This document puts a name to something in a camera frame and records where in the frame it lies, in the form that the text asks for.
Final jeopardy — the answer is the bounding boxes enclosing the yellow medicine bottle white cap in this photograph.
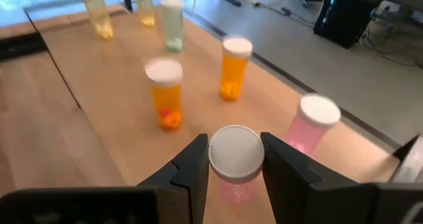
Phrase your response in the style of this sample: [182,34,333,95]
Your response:
[80,0,114,41]
[134,0,156,28]

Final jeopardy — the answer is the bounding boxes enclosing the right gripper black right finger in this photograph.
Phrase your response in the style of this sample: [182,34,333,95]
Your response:
[260,133,378,224]

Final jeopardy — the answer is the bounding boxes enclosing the wooden shelf black metal frame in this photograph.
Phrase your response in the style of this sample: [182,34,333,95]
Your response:
[24,4,423,224]

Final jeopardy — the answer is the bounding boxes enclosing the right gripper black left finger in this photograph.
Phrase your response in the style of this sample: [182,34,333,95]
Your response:
[138,133,210,224]

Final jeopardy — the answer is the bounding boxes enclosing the pink medicine bottle white cap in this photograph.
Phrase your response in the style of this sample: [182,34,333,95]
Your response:
[284,93,342,156]
[208,124,266,205]

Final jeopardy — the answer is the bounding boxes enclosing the orange medicine bottle white cap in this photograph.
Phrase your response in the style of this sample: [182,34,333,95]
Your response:
[219,35,254,102]
[144,57,184,131]

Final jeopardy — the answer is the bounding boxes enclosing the black computer tower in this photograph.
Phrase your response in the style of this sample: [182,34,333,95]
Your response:
[313,0,380,50]

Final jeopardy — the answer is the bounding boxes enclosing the teal medicine bottle white cap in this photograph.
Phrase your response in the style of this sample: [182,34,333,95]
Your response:
[160,0,185,53]

